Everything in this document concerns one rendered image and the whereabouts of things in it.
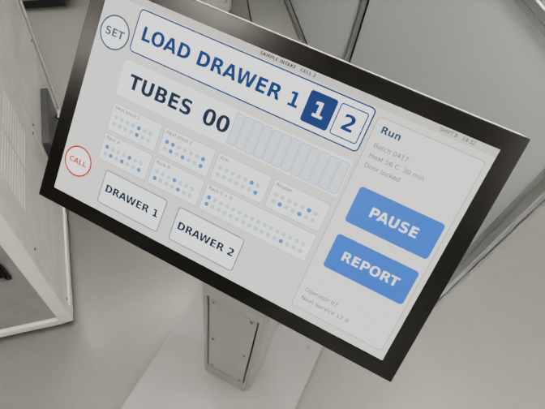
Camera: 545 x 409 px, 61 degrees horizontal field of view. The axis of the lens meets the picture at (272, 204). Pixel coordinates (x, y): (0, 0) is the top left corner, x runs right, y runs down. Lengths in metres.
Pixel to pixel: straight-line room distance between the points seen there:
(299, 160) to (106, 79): 0.26
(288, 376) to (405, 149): 1.12
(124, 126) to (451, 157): 0.38
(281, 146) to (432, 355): 1.30
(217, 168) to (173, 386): 1.04
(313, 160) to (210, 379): 1.08
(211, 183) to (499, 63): 0.84
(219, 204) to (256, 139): 0.09
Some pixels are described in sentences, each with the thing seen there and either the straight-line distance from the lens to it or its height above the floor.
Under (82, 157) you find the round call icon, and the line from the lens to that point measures 0.65.
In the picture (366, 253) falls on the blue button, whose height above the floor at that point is 1.06.
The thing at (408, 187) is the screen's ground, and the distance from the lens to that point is 0.52.
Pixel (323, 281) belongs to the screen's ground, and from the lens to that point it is 0.55.
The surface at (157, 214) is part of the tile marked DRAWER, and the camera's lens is 0.60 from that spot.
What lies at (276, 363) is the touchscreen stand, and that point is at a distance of 1.53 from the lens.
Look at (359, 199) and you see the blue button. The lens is 0.52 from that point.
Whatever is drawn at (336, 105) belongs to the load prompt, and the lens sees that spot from 0.52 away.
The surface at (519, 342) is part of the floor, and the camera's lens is 1.91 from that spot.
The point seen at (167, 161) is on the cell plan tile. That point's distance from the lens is 0.58.
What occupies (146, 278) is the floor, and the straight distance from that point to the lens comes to 1.68.
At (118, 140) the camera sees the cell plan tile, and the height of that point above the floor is 1.05.
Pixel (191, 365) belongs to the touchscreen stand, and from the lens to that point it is 1.52.
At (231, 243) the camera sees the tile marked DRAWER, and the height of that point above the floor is 1.01.
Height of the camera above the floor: 1.51
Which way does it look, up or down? 55 degrees down
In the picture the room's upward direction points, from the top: 12 degrees clockwise
